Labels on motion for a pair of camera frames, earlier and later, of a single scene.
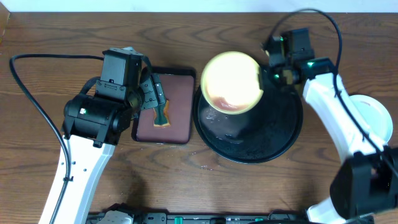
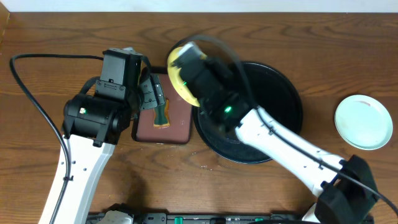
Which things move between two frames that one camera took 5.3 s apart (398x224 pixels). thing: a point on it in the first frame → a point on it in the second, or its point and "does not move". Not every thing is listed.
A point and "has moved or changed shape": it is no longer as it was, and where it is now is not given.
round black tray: [262, 134] does not move
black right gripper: [268, 68] → [217, 68]
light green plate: [375, 116] does not move
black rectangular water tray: [178, 86] does not move
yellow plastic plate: [231, 83] has moved or changed shape
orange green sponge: [161, 116] does not move
